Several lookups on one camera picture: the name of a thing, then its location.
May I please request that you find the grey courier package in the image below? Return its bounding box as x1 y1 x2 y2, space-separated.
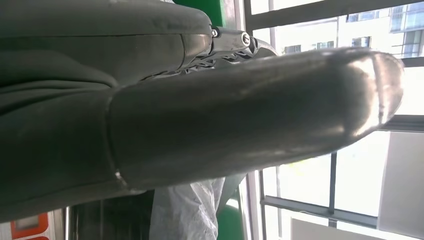
149 172 248 240

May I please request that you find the green plastic crate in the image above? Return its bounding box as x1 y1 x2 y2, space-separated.
172 0 227 28

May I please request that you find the building outside window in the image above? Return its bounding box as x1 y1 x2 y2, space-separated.
274 0 424 61

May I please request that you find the white electronic scale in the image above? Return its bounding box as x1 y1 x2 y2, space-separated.
0 211 57 240

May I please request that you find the dark window frame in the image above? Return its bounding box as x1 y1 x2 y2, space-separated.
231 0 424 240

